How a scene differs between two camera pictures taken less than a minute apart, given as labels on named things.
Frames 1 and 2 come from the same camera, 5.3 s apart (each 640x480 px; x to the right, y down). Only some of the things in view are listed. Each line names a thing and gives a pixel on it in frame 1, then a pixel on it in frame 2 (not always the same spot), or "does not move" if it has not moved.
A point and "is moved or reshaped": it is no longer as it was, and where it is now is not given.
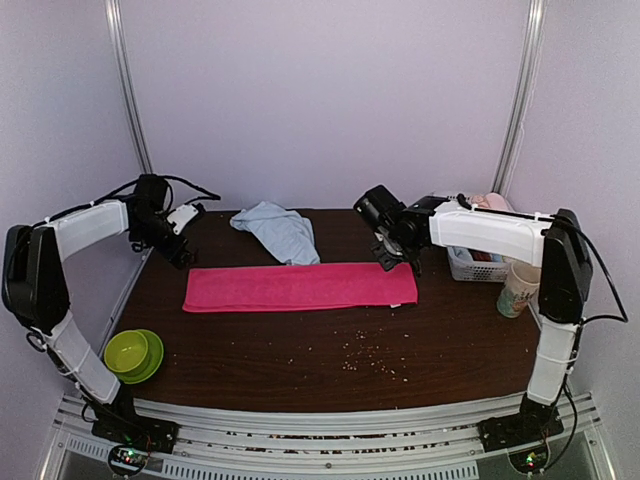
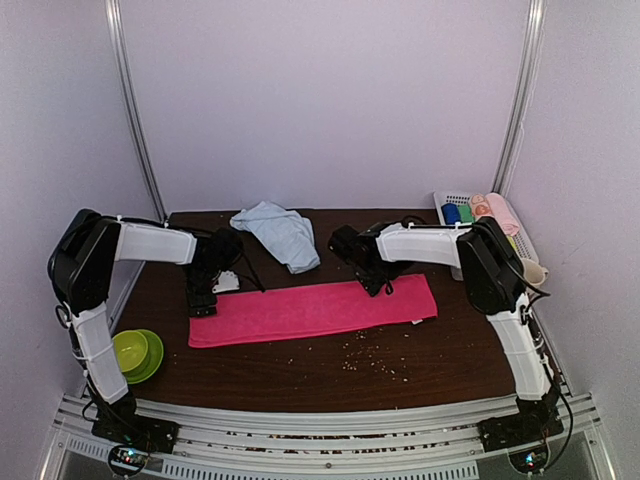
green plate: (151, 363) does not move
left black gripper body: (153, 235) -> (198, 283)
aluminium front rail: (217, 442) does not move
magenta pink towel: (310, 286) is moved or reshaped
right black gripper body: (410, 249) -> (381, 273)
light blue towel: (289, 235) does not move
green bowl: (125, 351) does not move
